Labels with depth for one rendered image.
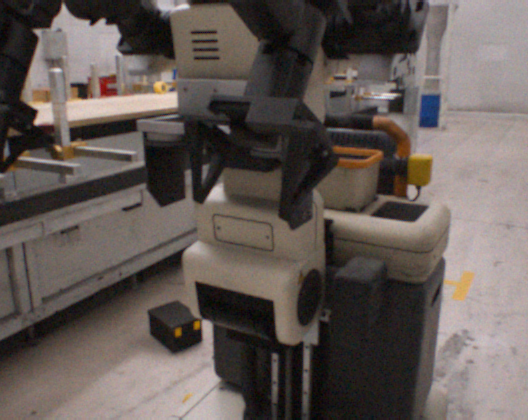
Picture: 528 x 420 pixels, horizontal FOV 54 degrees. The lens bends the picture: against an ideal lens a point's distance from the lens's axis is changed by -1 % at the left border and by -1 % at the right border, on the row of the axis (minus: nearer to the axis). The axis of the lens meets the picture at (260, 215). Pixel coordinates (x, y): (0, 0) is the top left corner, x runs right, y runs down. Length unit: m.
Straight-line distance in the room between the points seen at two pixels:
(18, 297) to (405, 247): 1.61
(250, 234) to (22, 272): 1.46
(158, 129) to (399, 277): 0.58
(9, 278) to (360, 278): 1.58
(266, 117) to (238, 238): 0.48
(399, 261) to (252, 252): 0.33
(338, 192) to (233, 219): 0.32
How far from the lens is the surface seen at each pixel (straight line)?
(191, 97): 0.88
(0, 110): 0.73
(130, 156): 1.81
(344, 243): 1.11
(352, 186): 1.12
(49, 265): 2.35
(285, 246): 0.87
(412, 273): 1.09
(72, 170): 1.64
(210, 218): 0.93
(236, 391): 1.46
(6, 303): 2.27
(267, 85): 0.48
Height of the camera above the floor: 1.13
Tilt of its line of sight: 17 degrees down
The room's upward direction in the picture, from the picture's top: straight up
